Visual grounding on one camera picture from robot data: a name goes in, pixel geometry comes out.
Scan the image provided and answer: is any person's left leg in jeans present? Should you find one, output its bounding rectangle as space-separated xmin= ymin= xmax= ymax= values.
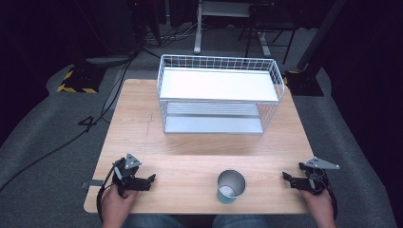
xmin=123 ymin=214 xmax=184 ymax=228

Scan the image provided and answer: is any person's right leg in jeans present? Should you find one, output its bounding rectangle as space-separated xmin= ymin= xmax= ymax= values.
xmin=211 ymin=214 xmax=271 ymax=228

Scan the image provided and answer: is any long black floor cable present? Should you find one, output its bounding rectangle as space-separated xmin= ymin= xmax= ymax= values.
xmin=0 ymin=51 xmax=139 ymax=194

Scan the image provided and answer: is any bundle of floor cables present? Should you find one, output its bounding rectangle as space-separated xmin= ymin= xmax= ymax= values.
xmin=142 ymin=21 xmax=200 ymax=50

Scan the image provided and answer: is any person's right hand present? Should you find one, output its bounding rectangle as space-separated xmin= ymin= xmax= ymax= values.
xmin=298 ymin=187 xmax=337 ymax=228

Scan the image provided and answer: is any person's leg in jeans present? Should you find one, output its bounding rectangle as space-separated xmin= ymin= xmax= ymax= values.
xmin=123 ymin=214 xmax=184 ymax=228
xmin=211 ymin=214 xmax=271 ymax=228

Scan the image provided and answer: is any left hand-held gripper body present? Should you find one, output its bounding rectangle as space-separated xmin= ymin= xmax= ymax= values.
xmin=111 ymin=153 xmax=143 ymax=193

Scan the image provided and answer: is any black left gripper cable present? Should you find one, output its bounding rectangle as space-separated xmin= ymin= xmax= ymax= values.
xmin=96 ymin=165 xmax=117 ymax=223

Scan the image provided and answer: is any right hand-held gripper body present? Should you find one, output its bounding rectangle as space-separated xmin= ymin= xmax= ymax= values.
xmin=298 ymin=157 xmax=341 ymax=195

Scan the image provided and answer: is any black chair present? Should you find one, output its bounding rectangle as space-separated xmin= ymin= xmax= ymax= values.
xmin=237 ymin=2 xmax=298 ymax=66

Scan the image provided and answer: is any grey tape strip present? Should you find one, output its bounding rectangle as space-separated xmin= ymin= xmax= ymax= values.
xmin=81 ymin=179 xmax=105 ymax=190

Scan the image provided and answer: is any person's left hand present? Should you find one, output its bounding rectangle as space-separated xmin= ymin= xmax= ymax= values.
xmin=101 ymin=183 xmax=140 ymax=228

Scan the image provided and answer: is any white desk frame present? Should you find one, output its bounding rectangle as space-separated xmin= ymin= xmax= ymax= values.
xmin=193 ymin=0 xmax=274 ymax=59

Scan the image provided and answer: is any black yellow striped stand base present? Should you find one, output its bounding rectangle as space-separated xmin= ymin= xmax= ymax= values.
xmin=56 ymin=64 xmax=107 ymax=95
xmin=282 ymin=69 xmax=325 ymax=97

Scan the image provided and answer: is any white wire shelf rack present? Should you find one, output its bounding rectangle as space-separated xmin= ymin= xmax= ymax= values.
xmin=156 ymin=53 xmax=286 ymax=136

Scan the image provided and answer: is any black slanted stand pole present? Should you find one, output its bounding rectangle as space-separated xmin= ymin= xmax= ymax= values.
xmin=296 ymin=0 xmax=348 ymax=72

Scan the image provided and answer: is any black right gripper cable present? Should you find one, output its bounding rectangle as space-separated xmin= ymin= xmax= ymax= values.
xmin=324 ymin=177 xmax=339 ymax=220

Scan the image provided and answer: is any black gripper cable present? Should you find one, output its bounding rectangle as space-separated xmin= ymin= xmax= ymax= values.
xmin=96 ymin=165 xmax=117 ymax=223
xmin=324 ymin=177 xmax=339 ymax=220

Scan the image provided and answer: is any blue cup with silver inside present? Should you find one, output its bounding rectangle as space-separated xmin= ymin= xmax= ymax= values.
xmin=216 ymin=169 xmax=247 ymax=205

